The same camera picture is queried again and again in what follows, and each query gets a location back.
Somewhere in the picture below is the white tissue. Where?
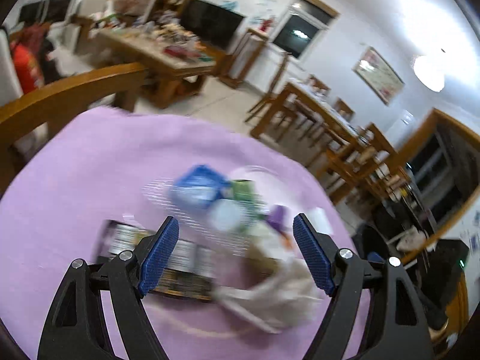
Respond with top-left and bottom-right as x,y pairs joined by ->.
213,258 -> 325,334

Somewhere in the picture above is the white plastic cup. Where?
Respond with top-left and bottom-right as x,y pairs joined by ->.
207,199 -> 245,233

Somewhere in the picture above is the dark printed snack wrapper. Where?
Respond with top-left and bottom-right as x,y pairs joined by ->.
95,220 -> 215,302

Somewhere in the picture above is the purple tablecloth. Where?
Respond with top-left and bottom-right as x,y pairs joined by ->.
1,107 -> 354,359

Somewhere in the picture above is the green gum container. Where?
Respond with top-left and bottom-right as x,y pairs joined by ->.
231,180 -> 266,220

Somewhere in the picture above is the wooden dining table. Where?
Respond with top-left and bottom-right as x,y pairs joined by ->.
250,79 -> 370,181

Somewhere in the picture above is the ceiling lamp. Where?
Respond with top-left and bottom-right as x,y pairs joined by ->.
412,53 -> 446,93

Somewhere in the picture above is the wooden coffee table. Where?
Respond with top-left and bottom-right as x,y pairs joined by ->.
94,28 -> 217,109

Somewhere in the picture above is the wooden plant stand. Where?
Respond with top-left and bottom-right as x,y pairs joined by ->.
218,28 -> 269,89

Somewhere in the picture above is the black television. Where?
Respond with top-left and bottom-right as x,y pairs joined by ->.
180,0 -> 245,50

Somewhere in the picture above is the framed wall picture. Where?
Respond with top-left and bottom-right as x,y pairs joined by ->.
353,46 -> 404,105

